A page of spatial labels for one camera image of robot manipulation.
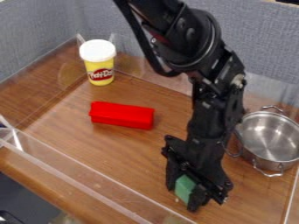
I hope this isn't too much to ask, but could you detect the yellow Play-Doh can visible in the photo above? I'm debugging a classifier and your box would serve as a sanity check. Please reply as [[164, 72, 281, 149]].
[[78, 39, 117, 86]]

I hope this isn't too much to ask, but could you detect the green foam cube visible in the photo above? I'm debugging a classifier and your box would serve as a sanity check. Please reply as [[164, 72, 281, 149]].
[[173, 175, 196, 203]]

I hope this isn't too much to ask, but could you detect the clear acrylic table barrier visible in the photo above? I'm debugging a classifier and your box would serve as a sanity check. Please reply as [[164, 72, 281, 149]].
[[0, 38, 299, 224]]

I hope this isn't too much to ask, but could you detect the red rectangular block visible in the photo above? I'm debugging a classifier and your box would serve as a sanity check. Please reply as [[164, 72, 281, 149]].
[[88, 101, 155, 130]]

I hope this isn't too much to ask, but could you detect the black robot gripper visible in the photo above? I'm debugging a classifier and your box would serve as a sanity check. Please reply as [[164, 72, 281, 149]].
[[161, 135, 233, 212]]

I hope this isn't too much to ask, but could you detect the stainless steel pot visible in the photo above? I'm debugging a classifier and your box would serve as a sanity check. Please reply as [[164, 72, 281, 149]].
[[236, 105, 299, 178]]

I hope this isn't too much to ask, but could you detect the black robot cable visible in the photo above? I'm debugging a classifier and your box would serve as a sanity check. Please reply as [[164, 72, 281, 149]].
[[217, 128, 245, 159]]

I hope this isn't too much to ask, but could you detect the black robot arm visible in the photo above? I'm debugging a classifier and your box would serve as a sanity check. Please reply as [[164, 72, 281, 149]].
[[112, 0, 247, 212]]

